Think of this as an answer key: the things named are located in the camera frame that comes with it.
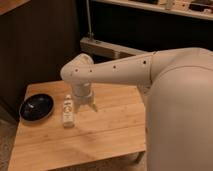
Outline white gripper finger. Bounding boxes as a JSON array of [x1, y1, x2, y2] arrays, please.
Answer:
[[73, 103, 80, 113], [89, 103, 98, 112]]

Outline white shelf beam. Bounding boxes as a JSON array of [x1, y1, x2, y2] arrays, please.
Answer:
[[80, 37, 144, 59]]

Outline upper wooden shelf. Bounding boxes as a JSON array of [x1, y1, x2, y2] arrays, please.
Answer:
[[94, 0, 213, 21]]

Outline wooden table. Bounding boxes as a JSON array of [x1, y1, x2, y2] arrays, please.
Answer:
[[8, 81, 146, 171]]

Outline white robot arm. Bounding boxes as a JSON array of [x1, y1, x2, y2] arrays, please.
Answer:
[[60, 48, 213, 171]]

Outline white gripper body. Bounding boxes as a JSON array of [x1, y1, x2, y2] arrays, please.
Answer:
[[72, 83, 94, 104]]

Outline metal vertical pole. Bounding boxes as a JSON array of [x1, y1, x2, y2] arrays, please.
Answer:
[[86, 0, 94, 41]]

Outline white plastic bottle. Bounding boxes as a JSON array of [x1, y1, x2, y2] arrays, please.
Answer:
[[62, 95, 74, 127]]

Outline black ceramic bowl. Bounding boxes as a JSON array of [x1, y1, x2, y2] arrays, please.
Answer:
[[19, 94, 54, 121]]

